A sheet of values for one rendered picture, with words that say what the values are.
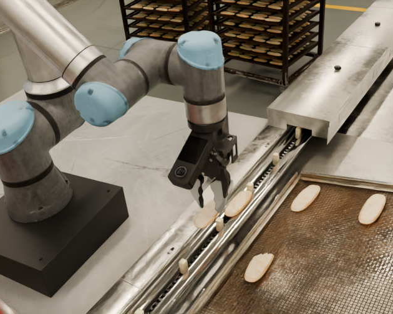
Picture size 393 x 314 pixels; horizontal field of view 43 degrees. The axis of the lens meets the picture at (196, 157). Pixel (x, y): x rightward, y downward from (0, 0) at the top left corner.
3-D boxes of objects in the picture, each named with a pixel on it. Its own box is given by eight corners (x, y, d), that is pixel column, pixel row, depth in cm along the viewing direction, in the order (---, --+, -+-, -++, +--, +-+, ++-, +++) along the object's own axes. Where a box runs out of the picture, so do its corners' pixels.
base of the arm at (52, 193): (-6, 216, 112) (-25, 182, 107) (35, 176, 123) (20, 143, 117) (46, 227, 106) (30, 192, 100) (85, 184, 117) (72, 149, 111)
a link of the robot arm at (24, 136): (-14, 176, 108) (-41, 124, 100) (30, 143, 117) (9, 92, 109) (24, 188, 102) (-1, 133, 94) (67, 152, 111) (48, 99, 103)
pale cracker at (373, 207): (370, 194, 103) (370, 189, 102) (389, 197, 101) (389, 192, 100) (354, 223, 96) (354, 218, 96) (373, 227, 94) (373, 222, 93)
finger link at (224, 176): (234, 195, 97) (226, 157, 93) (231, 199, 96) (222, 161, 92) (214, 192, 99) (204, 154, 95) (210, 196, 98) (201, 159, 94)
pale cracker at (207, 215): (213, 197, 106) (212, 192, 106) (228, 201, 105) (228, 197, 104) (189, 225, 99) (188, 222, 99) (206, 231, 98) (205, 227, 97)
